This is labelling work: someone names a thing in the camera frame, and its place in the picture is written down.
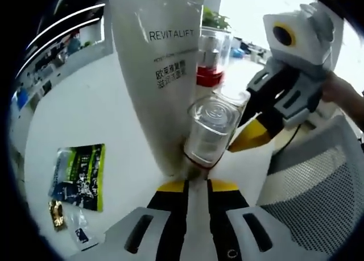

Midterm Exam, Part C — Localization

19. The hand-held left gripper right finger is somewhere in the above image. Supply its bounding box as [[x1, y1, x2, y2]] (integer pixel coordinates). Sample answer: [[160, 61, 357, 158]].
[[206, 179, 296, 261]]

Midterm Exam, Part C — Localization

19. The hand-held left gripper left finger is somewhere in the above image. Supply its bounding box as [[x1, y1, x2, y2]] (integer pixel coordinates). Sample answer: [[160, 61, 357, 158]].
[[106, 180, 191, 261]]

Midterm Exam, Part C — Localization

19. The small white skincare bottle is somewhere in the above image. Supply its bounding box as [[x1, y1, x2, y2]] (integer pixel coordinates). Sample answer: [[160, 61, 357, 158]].
[[183, 90, 251, 261]]

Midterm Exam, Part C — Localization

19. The red collar skincare pump bottle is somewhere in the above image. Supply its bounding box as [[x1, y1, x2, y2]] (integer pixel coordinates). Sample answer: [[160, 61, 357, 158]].
[[195, 27, 234, 98]]

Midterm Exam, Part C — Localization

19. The small clear sachet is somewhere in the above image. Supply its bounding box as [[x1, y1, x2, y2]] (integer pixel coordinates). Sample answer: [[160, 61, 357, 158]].
[[65, 209, 100, 250]]

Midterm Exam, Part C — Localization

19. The beige skincare tube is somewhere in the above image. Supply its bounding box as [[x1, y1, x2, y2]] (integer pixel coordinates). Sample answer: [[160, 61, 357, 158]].
[[109, 0, 206, 185]]

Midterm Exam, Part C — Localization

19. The person's right hand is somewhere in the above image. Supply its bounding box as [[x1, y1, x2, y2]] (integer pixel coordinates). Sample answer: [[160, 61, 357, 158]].
[[322, 72, 354, 103]]

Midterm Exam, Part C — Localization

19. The grey mesh office chair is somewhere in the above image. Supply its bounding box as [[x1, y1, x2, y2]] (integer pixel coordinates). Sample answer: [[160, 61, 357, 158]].
[[255, 113, 364, 258]]

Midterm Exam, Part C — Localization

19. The green potted plant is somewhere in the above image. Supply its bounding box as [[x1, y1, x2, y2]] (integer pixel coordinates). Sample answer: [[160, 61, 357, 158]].
[[201, 5, 231, 31]]

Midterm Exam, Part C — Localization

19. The green black packet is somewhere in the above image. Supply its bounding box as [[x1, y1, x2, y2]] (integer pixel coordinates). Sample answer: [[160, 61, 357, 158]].
[[56, 143, 107, 213]]

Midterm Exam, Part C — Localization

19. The gold foil packet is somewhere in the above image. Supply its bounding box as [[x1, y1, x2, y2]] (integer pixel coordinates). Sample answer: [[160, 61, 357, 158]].
[[47, 199, 68, 233]]

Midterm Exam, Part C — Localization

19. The silver blue packet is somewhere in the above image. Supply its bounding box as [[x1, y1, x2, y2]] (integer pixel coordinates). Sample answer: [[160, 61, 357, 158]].
[[48, 147, 72, 198]]

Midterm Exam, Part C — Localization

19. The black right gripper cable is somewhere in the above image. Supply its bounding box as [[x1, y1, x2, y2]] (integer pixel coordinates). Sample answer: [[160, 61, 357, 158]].
[[280, 124, 303, 154]]

